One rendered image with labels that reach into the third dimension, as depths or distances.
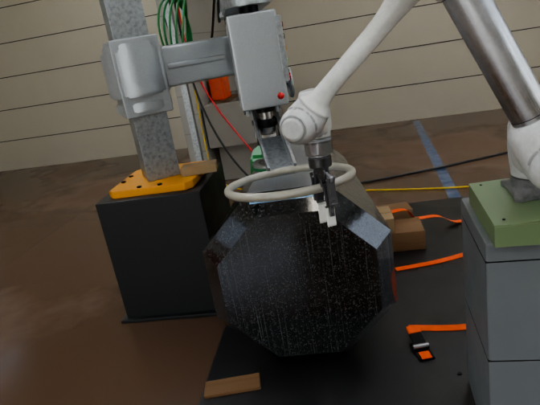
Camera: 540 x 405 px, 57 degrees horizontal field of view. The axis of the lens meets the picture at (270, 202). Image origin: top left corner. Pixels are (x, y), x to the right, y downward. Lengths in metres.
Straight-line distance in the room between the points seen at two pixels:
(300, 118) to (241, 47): 0.99
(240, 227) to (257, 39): 0.84
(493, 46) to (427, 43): 6.03
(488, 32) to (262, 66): 1.21
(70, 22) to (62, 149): 2.00
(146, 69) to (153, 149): 0.44
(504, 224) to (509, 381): 0.54
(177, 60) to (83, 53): 5.61
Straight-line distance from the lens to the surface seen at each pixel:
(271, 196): 1.63
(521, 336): 1.73
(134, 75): 2.79
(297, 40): 7.39
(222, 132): 5.42
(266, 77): 2.34
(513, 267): 1.61
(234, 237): 2.13
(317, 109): 1.42
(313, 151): 1.59
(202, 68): 2.93
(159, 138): 2.91
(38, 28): 8.80
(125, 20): 2.87
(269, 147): 2.30
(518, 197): 1.65
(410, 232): 3.30
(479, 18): 1.37
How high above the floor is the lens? 1.46
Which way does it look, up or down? 18 degrees down
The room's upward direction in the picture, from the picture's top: 10 degrees counter-clockwise
